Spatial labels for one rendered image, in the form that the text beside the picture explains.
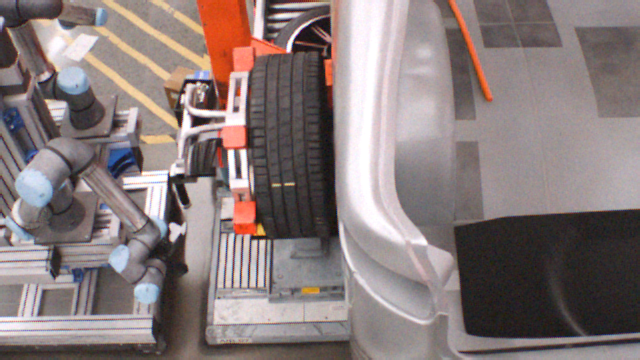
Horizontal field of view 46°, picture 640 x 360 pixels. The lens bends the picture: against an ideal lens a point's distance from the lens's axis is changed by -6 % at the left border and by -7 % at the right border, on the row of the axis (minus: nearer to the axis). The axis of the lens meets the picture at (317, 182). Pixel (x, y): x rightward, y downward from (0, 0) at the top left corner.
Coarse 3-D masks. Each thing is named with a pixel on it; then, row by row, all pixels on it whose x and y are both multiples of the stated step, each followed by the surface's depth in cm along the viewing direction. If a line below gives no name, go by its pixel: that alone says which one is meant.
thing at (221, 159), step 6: (210, 132) 285; (216, 132) 283; (222, 132) 283; (198, 138) 282; (204, 138) 282; (222, 150) 280; (216, 156) 281; (222, 156) 281; (240, 156) 281; (216, 162) 282; (222, 162) 282; (228, 162) 283; (240, 162) 283
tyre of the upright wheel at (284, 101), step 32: (256, 64) 268; (288, 64) 266; (320, 64) 266; (256, 96) 257; (288, 96) 256; (320, 96) 256; (256, 128) 254; (288, 128) 253; (320, 128) 253; (256, 160) 254; (288, 160) 253; (320, 160) 253; (256, 192) 259; (288, 192) 257; (320, 192) 257; (288, 224) 269; (320, 224) 268
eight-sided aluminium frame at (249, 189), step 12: (240, 72) 272; (240, 84) 272; (228, 96) 265; (228, 108) 262; (240, 108) 261; (228, 120) 259; (240, 120) 258; (228, 156) 260; (252, 168) 310; (240, 180) 261; (252, 180) 306; (240, 192) 263; (252, 192) 303
